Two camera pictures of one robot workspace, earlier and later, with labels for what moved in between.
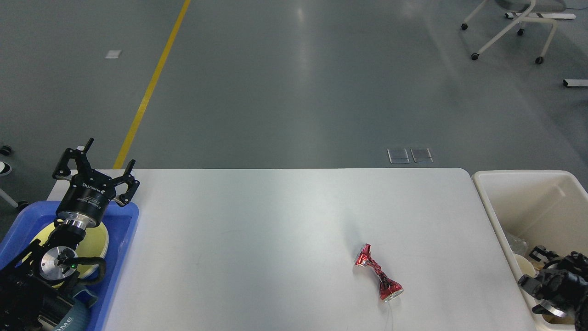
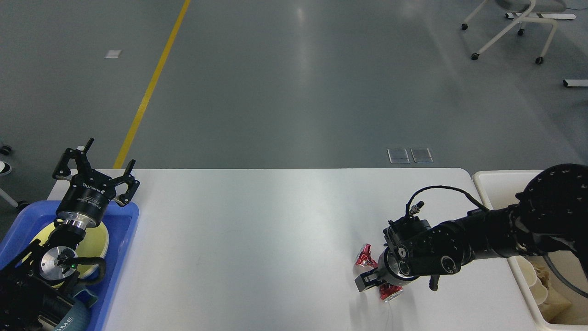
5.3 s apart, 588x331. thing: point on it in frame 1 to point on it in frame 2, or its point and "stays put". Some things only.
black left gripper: [87, 195] stays put
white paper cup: [524, 266] stays put
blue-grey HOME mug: [78, 319] stays put
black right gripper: [564, 281] to [389, 269]
